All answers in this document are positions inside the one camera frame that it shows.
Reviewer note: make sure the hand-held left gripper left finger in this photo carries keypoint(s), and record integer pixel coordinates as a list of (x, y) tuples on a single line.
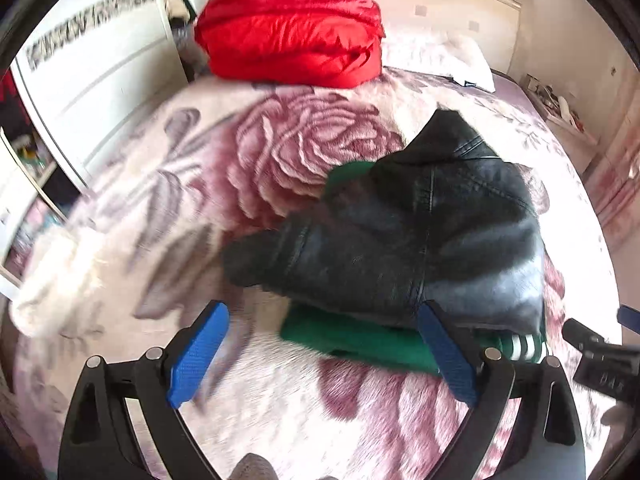
[(197, 355)]

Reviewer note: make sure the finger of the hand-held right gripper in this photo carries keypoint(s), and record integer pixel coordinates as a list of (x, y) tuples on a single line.
[(582, 336), (631, 317)]

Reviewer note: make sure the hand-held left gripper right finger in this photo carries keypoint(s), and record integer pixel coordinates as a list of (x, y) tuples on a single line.
[(447, 355)]

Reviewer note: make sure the black leather jacket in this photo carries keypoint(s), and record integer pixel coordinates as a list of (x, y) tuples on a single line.
[(400, 230)]

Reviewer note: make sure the folded green striped jacket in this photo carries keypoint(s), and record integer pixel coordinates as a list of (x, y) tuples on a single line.
[(365, 345)]

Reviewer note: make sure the pink curtain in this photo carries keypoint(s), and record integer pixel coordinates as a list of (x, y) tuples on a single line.
[(620, 175)]

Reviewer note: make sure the white fluffy garment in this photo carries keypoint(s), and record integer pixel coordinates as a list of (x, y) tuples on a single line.
[(55, 280)]

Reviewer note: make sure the floral bed blanket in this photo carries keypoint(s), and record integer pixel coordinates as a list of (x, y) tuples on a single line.
[(280, 160)]

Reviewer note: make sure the white nightstand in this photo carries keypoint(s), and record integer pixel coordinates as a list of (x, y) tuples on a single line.
[(560, 110)]

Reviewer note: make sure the white wardrobe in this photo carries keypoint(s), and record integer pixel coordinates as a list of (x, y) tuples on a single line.
[(30, 160)]

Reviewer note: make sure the white wardrobe sliding door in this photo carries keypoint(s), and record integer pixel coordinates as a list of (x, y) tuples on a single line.
[(100, 85)]

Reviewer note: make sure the white pillow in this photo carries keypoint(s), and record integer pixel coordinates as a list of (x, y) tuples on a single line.
[(440, 57)]

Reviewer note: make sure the red quilt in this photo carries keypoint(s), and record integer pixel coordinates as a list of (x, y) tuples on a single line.
[(290, 25)]

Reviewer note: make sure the white bed headboard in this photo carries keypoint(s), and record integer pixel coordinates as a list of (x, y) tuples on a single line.
[(450, 5)]

